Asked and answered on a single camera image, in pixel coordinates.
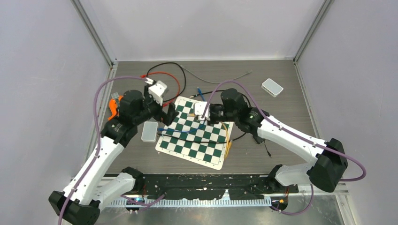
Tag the black power adapter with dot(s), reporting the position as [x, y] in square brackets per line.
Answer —
[264, 146]

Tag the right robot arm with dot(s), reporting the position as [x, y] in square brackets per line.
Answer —
[324, 164]

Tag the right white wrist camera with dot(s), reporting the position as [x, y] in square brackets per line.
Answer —
[200, 111]

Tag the white switch box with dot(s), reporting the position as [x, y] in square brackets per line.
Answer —
[149, 132]
[271, 87]

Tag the orange toy on grey plate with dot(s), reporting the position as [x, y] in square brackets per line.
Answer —
[114, 105]

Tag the green white chessboard mat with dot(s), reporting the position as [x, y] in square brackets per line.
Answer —
[191, 139]

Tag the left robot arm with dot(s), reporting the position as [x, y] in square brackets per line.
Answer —
[81, 201]

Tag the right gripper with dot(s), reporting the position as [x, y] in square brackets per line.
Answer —
[211, 121]

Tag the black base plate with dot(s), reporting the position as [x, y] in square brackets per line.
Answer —
[209, 186]

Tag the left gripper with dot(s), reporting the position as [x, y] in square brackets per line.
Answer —
[166, 118]

